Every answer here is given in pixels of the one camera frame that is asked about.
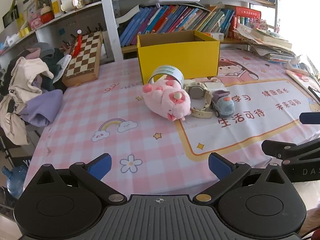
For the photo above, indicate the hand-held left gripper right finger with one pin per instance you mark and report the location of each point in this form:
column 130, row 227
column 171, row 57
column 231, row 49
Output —
column 220, row 166

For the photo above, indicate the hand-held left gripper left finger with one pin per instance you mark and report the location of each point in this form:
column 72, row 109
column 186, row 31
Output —
column 100, row 166

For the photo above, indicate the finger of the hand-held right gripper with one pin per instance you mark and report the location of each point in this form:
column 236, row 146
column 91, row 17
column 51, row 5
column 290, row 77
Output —
column 310, row 118
column 287, row 150

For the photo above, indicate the beige wristwatch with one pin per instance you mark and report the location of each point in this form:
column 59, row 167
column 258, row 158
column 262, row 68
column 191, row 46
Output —
column 196, row 91

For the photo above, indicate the pink plush pig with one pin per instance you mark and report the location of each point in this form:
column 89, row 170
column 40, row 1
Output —
column 162, row 97

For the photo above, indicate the grey packing tape roll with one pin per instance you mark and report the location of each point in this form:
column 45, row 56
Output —
column 172, row 71

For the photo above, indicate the yellow cardboard box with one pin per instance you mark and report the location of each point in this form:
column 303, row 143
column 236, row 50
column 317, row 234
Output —
column 175, row 60

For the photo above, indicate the pink picture book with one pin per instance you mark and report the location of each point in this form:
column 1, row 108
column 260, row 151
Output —
column 302, row 78

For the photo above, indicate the white blue gadget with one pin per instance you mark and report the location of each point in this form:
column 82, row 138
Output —
column 297, row 65

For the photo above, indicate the grey blue toy car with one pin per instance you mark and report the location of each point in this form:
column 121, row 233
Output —
column 225, row 105

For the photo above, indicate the lavender garment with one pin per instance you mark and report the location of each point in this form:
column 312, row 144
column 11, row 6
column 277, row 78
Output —
column 42, row 107

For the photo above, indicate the pile of books and papers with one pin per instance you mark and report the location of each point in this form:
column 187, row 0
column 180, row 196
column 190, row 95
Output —
column 270, row 42

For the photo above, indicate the blue water jug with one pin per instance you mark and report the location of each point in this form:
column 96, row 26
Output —
column 15, row 180

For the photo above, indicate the wooden chessboard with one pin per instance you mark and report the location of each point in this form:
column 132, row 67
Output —
column 82, row 60

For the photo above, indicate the red thick book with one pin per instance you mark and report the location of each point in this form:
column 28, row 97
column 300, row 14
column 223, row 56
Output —
column 246, row 17

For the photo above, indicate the orange white toothpaste box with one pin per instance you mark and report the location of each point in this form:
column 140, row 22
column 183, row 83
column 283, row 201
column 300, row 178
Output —
column 216, row 36

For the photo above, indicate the red tassel ornament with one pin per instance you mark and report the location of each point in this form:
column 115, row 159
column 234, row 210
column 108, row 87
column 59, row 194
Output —
column 78, row 42

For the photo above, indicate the grey garment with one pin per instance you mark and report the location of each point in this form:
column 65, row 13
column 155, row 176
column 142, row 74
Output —
column 42, row 47

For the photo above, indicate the white wooden bookshelf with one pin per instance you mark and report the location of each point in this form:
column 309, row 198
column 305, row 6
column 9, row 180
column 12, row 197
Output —
column 110, row 22

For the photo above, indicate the white bent book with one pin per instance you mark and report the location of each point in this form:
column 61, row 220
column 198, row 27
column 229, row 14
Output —
column 127, row 13

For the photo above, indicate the row of leaning books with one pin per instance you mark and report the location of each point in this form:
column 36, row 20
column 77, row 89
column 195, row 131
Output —
column 175, row 17

